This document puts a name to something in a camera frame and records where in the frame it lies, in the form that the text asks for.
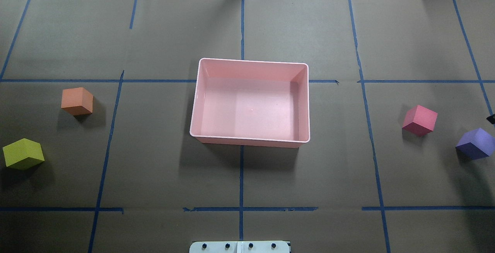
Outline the purple foam block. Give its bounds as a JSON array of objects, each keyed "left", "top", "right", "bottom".
[{"left": 456, "top": 128, "right": 495, "bottom": 160}]

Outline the orange foam block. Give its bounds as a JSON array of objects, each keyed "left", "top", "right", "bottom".
[{"left": 61, "top": 87, "right": 94, "bottom": 116}]

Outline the pink plastic bin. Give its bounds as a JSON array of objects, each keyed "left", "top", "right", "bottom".
[{"left": 189, "top": 58, "right": 311, "bottom": 148}]

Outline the red foam block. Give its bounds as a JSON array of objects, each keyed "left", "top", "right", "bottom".
[{"left": 402, "top": 105, "right": 438, "bottom": 137}]

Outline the yellow-green foam block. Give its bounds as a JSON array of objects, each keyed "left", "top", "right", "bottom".
[{"left": 2, "top": 138, "right": 45, "bottom": 170}]

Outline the white mounting post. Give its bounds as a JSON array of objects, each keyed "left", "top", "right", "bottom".
[{"left": 189, "top": 240, "right": 292, "bottom": 253}]

